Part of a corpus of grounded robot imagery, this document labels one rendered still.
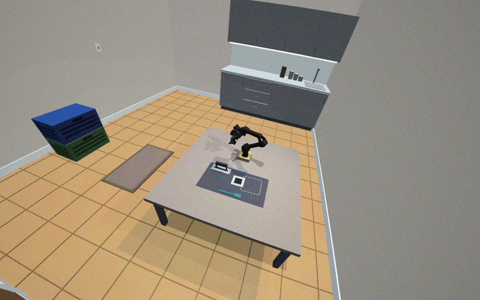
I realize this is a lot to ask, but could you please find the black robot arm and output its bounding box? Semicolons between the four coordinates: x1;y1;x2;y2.
230;124;268;157

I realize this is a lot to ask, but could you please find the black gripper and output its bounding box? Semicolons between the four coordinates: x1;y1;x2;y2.
228;130;242;145

